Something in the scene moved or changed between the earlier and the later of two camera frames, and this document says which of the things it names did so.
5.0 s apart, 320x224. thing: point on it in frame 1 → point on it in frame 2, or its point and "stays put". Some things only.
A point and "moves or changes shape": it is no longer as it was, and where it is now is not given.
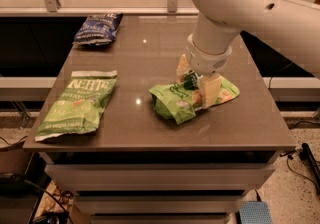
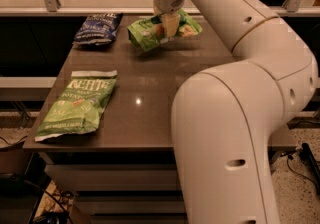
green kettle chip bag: (79, 104) stays put
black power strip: (309, 162) stays put
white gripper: (206, 58) → (168, 3)
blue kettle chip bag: (98, 30) stays put
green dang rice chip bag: (179, 102) moves or changes shape
